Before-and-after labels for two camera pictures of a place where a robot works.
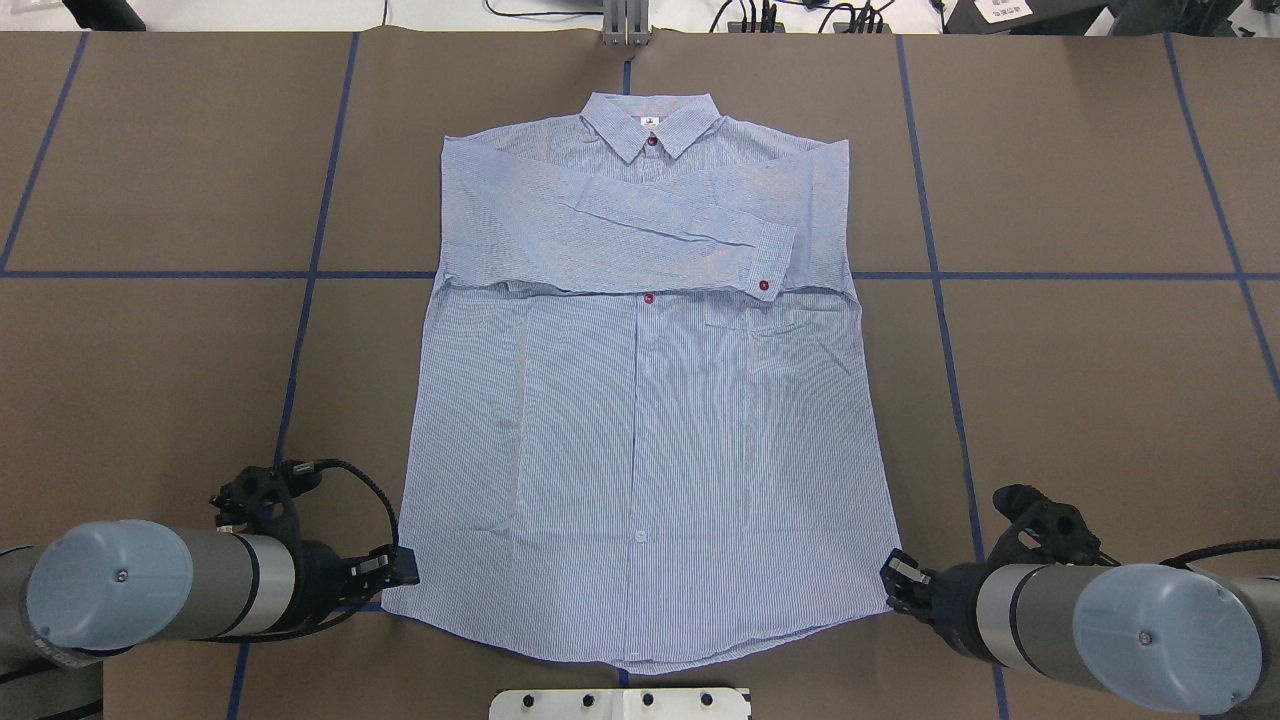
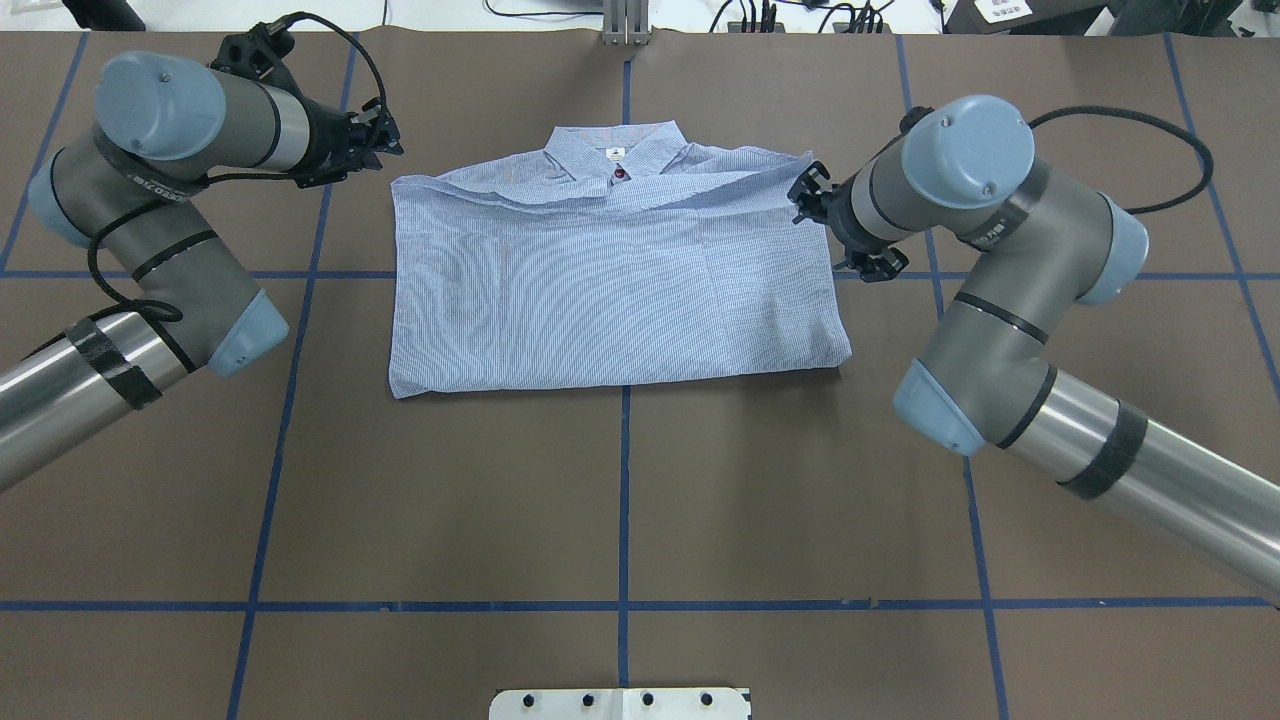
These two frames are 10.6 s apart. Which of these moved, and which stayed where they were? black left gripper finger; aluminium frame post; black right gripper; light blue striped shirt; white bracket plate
Moved: light blue striped shirt; black left gripper finger; black right gripper
Stayed: aluminium frame post; white bracket plate
